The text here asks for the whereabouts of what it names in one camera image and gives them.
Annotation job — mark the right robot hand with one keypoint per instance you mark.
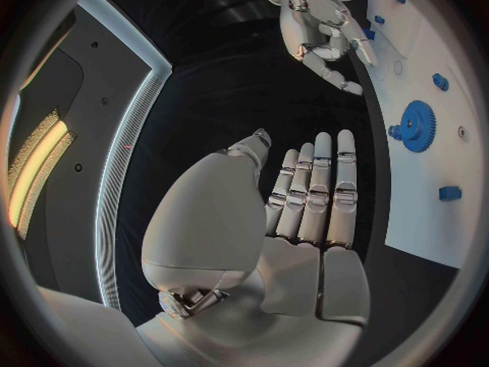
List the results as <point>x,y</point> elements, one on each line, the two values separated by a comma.
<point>305,24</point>

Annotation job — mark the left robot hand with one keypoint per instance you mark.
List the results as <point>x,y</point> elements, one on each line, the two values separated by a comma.
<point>214,220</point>

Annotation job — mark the white task board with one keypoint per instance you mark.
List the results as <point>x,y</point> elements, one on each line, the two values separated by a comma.
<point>424,174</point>

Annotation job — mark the small blue peg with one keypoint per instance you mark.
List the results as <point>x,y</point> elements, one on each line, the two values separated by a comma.
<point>379,20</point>

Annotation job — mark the small blue gear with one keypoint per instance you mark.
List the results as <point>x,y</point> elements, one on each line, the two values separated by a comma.
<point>394,132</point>

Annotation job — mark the blue plug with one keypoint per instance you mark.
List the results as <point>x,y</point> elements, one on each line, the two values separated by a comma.
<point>441,82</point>

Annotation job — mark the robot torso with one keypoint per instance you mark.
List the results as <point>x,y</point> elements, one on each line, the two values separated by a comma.
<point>95,128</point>

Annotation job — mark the glowing light bar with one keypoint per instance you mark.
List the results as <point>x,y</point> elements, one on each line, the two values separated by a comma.
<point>36,171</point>

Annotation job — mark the blue block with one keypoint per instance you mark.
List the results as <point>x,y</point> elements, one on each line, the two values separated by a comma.
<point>449,193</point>

